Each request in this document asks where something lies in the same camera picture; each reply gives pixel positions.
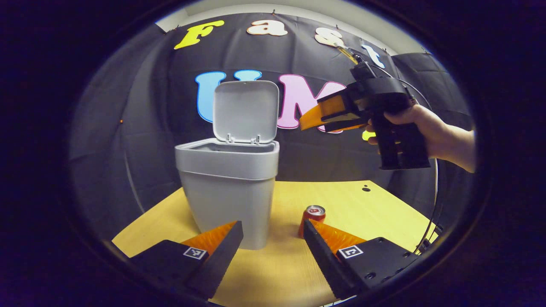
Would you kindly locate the white desktop garbage bin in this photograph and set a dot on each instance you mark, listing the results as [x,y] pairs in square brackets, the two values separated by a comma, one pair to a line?
[230,200]

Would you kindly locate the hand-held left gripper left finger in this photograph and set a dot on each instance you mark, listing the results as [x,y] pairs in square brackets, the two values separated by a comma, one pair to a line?
[222,260]

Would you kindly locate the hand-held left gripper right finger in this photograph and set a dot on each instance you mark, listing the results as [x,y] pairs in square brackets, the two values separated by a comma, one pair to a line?
[322,258]

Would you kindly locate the red pop can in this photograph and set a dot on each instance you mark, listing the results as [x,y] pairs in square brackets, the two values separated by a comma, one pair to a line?
[315,212]

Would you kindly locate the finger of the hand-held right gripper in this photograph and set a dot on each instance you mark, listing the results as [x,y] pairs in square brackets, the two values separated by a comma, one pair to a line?
[337,104]
[313,119]

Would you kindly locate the wooden desktop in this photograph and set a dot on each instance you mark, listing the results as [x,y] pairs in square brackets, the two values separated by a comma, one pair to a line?
[273,273]

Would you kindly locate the black backdrop cloth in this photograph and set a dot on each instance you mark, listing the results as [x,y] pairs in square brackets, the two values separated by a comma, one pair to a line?
[162,106]

